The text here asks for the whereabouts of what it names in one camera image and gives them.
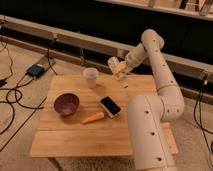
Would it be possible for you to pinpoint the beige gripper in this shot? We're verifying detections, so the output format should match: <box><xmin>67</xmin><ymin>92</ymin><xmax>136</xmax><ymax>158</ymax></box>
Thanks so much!
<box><xmin>125</xmin><ymin>53</ymin><xmax>140</xmax><ymax>73</ymax></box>

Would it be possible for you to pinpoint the small white bottle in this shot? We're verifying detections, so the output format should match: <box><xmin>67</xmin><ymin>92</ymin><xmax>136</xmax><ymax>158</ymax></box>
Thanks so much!
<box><xmin>108</xmin><ymin>57</ymin><xmax>128</xmax><ymax>88</ymax></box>

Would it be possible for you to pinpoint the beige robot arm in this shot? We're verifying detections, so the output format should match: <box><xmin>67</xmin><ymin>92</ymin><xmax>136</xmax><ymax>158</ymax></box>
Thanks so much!
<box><xmin>125</xmin><ymin>29</ymin><xmax>184</xmax><ymax>171</ymax></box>

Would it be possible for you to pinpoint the black and white smartphone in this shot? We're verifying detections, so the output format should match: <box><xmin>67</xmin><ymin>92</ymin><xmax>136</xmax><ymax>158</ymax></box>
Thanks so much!
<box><xmin>100</xmin><ymin>96</ymin><xmax>121</xmax><ymax>118</ymax></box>

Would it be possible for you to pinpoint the orange carrot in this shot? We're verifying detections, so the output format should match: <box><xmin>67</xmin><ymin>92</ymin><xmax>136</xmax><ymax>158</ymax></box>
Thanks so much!
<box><xmin>81</xmin><ymin>112</ymin><xmax>105</xmax><ymax>124</ymax></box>

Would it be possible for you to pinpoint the purple bowl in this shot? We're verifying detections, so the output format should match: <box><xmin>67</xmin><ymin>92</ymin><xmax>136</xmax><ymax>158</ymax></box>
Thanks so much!
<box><xmin>54</xmin><ymin>93</ymin><xmax>80</xmax><ymax>116</ymax></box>

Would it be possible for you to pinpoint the wooden table board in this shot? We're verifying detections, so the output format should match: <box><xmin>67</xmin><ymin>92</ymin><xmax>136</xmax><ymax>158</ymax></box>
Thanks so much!
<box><xmin>30</xmin><ymin>74</ymin><xmax>179</xmax><ymax>158</ymax></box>

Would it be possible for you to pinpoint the black power adapter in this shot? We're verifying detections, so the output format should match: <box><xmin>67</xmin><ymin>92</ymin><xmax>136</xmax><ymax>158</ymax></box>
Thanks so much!
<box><xmin>26</xmin><ymin>64</ymin><xmax>45</xmax><ymax>78</ymax></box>

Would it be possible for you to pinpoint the long metal rail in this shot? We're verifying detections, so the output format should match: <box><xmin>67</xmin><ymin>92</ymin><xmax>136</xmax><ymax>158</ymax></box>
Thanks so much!
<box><xmin>0</xmin><ymin>14</ymin><xmax>213</xmax><ymax>82</ymax></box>

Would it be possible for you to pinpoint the black cable right side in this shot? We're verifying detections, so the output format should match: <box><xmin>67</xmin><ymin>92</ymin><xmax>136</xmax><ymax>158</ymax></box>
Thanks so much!
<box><xmin>193</xmin><ymin>78</ymin><xmax>213</xmax><ymax>168</ymax></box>

